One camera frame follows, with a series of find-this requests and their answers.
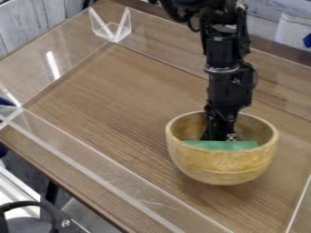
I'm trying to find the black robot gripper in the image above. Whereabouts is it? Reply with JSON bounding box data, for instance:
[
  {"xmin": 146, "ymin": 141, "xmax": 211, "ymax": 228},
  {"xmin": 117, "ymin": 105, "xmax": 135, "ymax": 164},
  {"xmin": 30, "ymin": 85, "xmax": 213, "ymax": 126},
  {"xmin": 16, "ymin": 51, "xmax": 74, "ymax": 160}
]
[{"xmin": 201, "ymin": 65, "xmax": 258, "ymax": 141}]

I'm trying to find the green rectangular block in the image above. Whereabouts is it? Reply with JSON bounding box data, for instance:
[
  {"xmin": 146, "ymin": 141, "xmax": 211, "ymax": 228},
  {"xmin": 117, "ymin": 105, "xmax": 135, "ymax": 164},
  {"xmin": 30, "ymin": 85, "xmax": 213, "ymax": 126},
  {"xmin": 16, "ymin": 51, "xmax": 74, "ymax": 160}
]
[{"xmin": 183, "ymin": 140, "xmax": 259, "ymax": 150}]

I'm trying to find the brown wooden bowl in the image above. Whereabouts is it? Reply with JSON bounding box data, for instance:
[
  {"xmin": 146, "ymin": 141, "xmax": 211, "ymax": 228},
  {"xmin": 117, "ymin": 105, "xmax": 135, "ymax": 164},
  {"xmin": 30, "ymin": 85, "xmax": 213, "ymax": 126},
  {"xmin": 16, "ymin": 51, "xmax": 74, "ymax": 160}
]
[{"xmin": 166, "ymin": 111, "xmax": 279, "ymax": 186}]

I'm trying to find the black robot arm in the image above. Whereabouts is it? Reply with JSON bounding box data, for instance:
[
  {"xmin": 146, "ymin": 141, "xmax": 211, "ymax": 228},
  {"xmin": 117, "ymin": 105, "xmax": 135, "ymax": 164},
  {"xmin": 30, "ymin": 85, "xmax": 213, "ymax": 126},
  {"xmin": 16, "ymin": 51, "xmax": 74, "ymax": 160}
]
[{"xmin": 159, "ymin": 0, "xmax": 258, "ymax": 141}]

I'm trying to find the white container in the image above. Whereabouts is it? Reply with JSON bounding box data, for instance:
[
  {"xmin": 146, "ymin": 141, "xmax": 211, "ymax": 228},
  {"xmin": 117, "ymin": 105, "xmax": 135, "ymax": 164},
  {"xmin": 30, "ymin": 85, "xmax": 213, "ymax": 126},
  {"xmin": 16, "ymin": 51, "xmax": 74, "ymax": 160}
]
[{"xmin": 275, "ymin": 13, "xmax": 311, "ymax": 52}]

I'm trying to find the black table leg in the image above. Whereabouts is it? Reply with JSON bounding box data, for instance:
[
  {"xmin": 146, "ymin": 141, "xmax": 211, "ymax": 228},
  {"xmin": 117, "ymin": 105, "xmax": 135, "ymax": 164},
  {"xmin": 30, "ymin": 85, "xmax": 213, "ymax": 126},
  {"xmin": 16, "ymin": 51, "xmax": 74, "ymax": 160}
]
[{"xmin": 46, "ymin": 181, "xmax": 60, "ymax": 204}]

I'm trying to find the blue object at left edge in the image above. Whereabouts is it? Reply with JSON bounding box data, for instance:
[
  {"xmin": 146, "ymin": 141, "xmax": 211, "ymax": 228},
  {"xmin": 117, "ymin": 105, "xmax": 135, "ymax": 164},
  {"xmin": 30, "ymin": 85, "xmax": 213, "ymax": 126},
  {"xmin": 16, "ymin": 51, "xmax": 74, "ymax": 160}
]
[{"xmin": 0, "ymin": 97, "xmax": 15, "ymax": 106}]

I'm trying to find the clear acrylic corner bracket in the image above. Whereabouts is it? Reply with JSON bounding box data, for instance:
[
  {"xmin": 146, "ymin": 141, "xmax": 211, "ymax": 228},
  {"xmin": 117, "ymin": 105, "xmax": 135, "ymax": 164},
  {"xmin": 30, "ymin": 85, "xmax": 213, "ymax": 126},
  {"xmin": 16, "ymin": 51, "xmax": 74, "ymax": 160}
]
[{"xmin": 88, "ymin": 7, "xmax": 133, "ymax": 44}]

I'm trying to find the black cable loop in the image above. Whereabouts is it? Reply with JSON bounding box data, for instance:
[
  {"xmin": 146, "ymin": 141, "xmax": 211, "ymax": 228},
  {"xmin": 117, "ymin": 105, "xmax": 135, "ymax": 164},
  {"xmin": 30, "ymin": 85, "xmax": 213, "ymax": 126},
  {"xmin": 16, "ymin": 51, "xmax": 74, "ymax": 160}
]
[{"xmin": 0, "ymin": 199, "xmax": 66, "ymax": 233}]

